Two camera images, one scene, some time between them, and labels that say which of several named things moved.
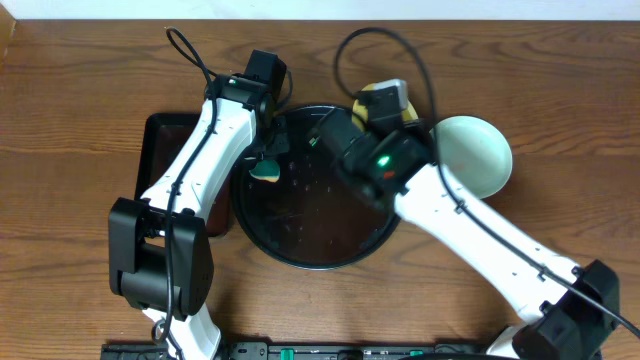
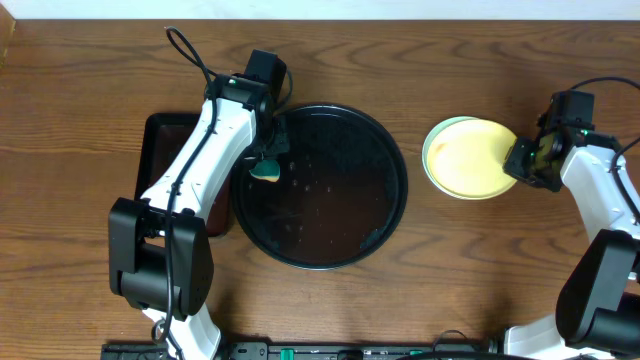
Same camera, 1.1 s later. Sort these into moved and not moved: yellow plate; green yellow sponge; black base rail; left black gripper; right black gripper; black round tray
Moved: yellow plate; right black gripper
Not moved: green yellow sponge; left black gripper; black round tray; black base rail
